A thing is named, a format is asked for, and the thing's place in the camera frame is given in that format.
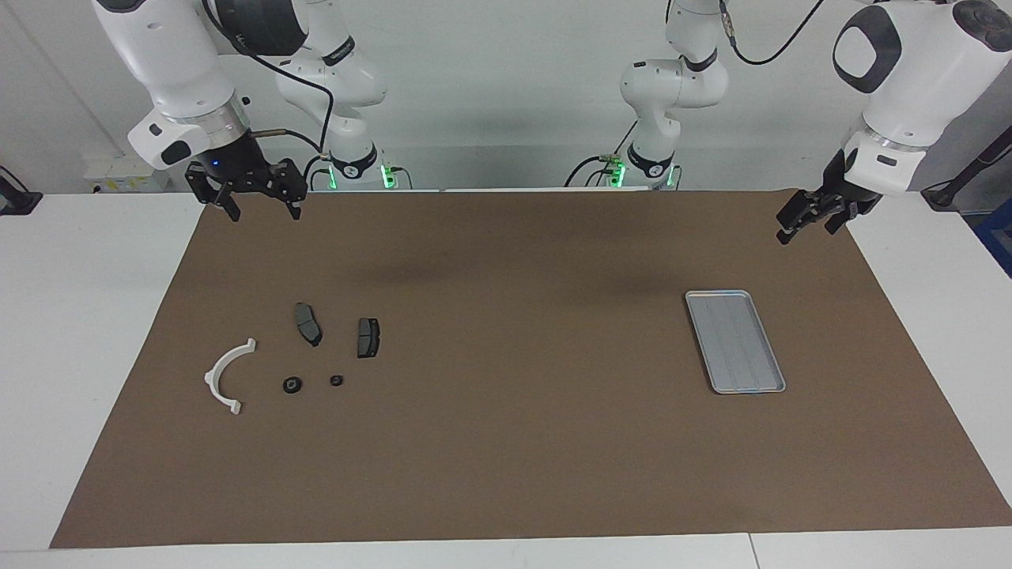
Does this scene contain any white curved plastic bracket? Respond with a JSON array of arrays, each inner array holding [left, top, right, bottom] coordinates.
[[203, 337, 259, 416]]

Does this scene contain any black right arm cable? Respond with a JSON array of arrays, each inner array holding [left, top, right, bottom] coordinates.
[[202, 0, 337, 155]]

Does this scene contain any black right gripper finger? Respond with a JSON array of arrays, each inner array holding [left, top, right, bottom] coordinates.
[[185, 164, 243, 223], [271, 158, 308, 221]]

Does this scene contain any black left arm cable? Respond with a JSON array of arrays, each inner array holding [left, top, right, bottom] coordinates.
[[716, 0, 827, 66]]

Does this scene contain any black base cable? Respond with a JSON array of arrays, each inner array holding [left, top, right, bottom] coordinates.
[[300, 154, 333, 192], [564, 119, 641, 189]]

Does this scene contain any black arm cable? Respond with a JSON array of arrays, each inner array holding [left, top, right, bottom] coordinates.
[[716, 0, 827, 66], [202, 0, 337, 155]]

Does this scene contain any silver metal tray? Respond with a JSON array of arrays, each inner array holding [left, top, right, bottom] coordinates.
[[684, 289, 787, 395]]

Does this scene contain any brown table mat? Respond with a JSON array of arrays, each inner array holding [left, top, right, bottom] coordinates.
[[49, 188, 1012, 549]]

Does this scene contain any blue box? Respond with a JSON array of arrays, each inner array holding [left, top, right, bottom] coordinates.
[[974, 215, 1012, 279]]

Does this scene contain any black right base cable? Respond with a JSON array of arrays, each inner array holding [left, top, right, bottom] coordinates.
[[300, 154, 333, 192]]

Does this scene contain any white cardboard box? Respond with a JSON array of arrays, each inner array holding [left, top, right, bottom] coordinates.
[[83, 155, 171, 194]]

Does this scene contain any black clamp stand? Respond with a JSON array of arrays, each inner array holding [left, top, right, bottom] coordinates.
[[0, 164, 43, 217]]

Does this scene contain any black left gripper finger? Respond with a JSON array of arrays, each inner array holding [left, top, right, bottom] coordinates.
[[775, 188, 824, 247], [823, 202, 857, 236]]

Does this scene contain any black left base cable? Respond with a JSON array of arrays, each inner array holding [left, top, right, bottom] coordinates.
[[564, 119, 641, 189]]

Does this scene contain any curved dark brake pad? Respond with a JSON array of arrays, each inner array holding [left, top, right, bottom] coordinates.
[[293, 302, 323, 349]]

